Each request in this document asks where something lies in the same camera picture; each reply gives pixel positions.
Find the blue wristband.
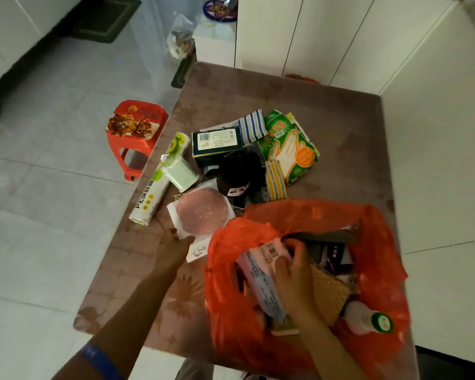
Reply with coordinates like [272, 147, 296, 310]
[80, 344, 124, 380]

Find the yellow striped packet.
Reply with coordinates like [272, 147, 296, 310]
[265, 160, 288, 202]

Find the tan woven pad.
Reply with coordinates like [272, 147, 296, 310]
[311, 264, 352, 327]

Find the pink white barcode packet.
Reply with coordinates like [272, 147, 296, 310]
[236, 238, 294, 323]

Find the small dark floor mat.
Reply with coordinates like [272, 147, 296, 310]
[171, 51, 197, 89]

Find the person's left hand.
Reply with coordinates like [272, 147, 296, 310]
[158, 232, 197, 275]

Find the white green cling film roll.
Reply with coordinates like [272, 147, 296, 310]
[129, 132, 191, 227]

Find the white low stand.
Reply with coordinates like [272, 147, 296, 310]
[192, 16, 238, 68]

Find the plate of food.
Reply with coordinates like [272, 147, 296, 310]
[107, 113, 161, 140]

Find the red plastic stool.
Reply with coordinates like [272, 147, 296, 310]
[106, 100, 169, 182]
[283, 73, 322, 84]

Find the black bag roll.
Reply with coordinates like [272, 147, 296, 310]
[216, 148, 266, 208]

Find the small white card packet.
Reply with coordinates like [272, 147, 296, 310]
[186, 236, 213, 263]

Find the black box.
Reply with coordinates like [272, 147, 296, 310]
[305, 240, 355, 275]

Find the person's right hand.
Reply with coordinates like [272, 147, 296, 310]
[274, 239, 322, 326]

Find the brown floral tablecloth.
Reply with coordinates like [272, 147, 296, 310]
[73, 61, 420, 380]

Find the clear plastic bag with contents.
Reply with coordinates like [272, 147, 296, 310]
[166, 13, 197, 60]

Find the person's left forearm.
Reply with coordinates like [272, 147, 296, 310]
[52, 265, 182, 380]

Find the dark green door mat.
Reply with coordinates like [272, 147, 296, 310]
[70, 0, 142, 44]

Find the white cabinet with doors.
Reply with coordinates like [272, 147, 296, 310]
[234, 0, 458, 95]

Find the purple patterned plate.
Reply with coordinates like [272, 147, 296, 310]
[203, 0, 239, 23]

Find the white bottle with green cap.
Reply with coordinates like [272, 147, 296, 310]
[344, 301, 394, 336]

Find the person's right forearm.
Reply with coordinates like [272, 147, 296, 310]
[295, 314, 366, 380]

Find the dark green box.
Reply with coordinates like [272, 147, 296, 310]
[192, 126, 244, 168]

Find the pink round pad packet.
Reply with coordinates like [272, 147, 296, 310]
[166, 186, 237, 240]

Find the green glove packet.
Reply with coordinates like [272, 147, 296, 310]
[258, 110, 321, 186]

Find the blue white striped cloth pack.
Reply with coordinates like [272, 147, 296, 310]
[201, 109, 268, 146]

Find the orange plastic bag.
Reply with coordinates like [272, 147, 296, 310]
[204, 199, 411, 378]

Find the white floor cabinet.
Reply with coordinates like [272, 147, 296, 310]
[0, 0, 87, 93]

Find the clear cotton swab container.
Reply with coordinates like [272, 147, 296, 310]
[161, 154, 200, 193]

